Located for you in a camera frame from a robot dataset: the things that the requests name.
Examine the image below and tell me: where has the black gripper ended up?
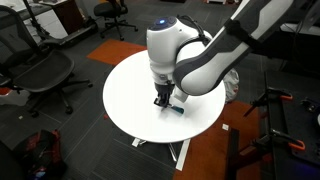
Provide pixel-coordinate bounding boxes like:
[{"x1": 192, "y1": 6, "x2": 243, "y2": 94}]
[{"x1": 153, "y1": 80, "x2": 176, "y2": 109}]

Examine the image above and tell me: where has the teal black marker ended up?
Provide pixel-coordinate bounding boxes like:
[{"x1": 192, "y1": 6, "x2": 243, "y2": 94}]
[{"x1": 167, "y1": 104, "x2": 185, "y2": 115}]

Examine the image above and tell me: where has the black side table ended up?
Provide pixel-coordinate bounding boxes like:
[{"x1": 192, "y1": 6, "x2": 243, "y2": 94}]
[{"x1": 225, "y1": 69, "x2": 320, "y2": 180}]

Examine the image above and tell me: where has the white plastic bag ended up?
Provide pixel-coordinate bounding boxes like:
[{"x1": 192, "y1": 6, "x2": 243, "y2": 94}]
[{"x1": 223, "y1": 68, "x2": 240, "y2": 104}]

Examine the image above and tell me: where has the white brown desk cabinet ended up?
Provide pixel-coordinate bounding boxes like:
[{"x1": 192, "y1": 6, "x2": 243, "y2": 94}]
[{"x1": 18, "y1": 0, "x2": 85, "y2": 40}]

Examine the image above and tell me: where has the red black backpack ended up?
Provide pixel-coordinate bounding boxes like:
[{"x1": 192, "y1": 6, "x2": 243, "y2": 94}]
[{"x1": 11, "y1": 129, "x2": 68, "y2": 180}]

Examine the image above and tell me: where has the orange black bar clamp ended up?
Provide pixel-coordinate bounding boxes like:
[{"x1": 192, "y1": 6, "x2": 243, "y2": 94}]
[
  {"x1": 250, "y1": 128, "x2": 307, "y2": 155},
  {"x1": 243, "y1": 86, "x2": 294, "y2": 118}
]

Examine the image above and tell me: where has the black mesh office chair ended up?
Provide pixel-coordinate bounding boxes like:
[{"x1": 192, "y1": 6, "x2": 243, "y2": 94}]
[{"x1": 0, "y1": 4, "x2": 94, "y2": 118}]

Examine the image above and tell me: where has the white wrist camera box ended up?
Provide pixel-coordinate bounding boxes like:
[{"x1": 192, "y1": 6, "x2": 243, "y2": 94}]
[{"x1": 172, "y1": 87, "x2": 190, "y2": 103}]

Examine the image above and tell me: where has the white table base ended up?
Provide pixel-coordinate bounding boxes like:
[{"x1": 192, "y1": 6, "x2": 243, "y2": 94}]
[{"x1": 131, "y1": 137, "x2": 192, "y2": 172}]

